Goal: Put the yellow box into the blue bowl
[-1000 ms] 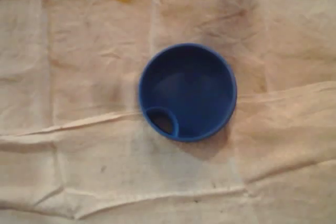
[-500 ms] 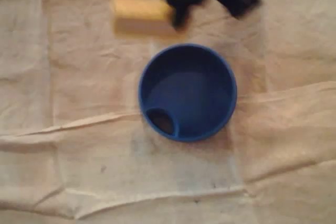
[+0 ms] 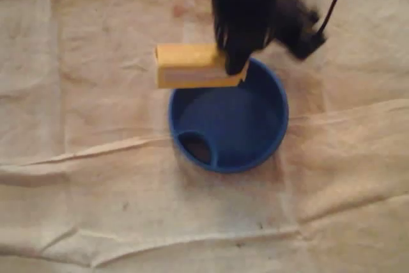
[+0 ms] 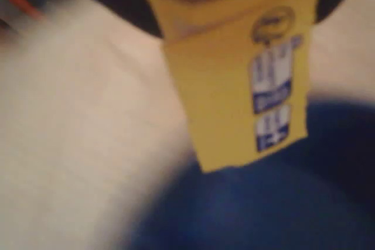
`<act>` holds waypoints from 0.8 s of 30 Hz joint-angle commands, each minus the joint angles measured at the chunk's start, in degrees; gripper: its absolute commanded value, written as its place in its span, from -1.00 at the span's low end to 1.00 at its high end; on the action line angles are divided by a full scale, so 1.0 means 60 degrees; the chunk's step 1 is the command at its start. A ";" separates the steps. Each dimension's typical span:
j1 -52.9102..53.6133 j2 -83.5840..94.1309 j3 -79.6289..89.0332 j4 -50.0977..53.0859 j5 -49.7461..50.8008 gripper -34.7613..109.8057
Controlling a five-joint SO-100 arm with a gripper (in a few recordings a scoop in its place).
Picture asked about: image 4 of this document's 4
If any yellow cardboard box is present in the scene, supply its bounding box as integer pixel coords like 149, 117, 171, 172
133, 0, 323, 174

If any white table cloth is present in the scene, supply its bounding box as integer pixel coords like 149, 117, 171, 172
0, 0, 375, 250

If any blue plastic bowl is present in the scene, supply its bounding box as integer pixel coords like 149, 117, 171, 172
125, 99, 375, 250

